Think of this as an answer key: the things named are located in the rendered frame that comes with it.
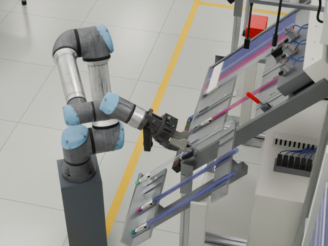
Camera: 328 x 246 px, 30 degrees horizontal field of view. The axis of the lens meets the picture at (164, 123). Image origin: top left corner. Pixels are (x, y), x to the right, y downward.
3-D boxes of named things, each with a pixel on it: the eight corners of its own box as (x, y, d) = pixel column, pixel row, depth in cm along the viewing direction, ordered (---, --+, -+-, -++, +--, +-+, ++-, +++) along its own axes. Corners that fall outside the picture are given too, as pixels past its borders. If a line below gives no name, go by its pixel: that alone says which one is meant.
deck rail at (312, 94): (190, 172, 253) (179, 163, 251) (191, 169, 254) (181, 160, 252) (335, 92, 210) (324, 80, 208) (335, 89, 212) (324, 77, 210)
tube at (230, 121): (137, 185, 238) (135, 183, 237) (138, 182, 239) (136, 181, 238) (232, 122, 209) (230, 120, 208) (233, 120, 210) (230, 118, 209)
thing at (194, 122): (191, 169, 254) (179, 158, 252) (218, 76, 303) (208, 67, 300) (193, 168, 254) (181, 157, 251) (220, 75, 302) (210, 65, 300)
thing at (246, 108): (220, 141, 367) (231, 30, 315) (227, 115, 384) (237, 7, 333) (260, 148, 363) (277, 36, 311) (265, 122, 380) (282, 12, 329)
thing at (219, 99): (189, 164, 253) (183, 159, 252) (216, 71, 301) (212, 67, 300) (222, 145, 241) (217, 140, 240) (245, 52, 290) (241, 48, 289)
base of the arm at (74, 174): (63, 185, 264) (61, 169, 258) (59, 161, 275) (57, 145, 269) (98, 179, 267) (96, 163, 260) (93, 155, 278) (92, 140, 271)
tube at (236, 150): (139, 212, 231) (137, 210, 231) (140, 209, 232) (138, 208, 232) (238, 152, 202) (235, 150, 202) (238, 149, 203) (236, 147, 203)
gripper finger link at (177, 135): (198, 139, 218) (176, 129, 216) (191, 149, 222) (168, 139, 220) (199, 133, 221) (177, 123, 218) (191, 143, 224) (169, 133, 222)
